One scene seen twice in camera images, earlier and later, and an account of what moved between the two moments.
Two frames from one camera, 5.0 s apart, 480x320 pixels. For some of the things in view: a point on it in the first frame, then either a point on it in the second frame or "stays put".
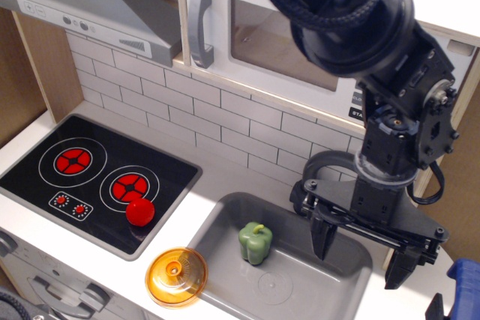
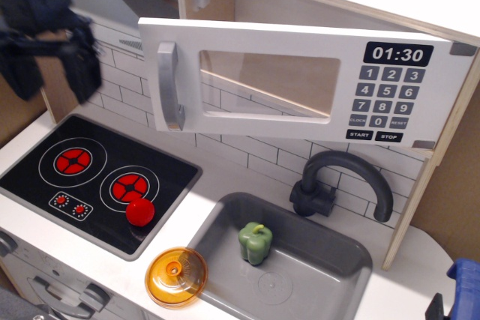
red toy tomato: [140, 212] stays put
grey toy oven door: [57, 289] stays put
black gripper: [383, 213] → [80, 49]
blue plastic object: [466, 273] stays put
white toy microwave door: [236, 28] → [303, 83]
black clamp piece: [435, 310] stays put
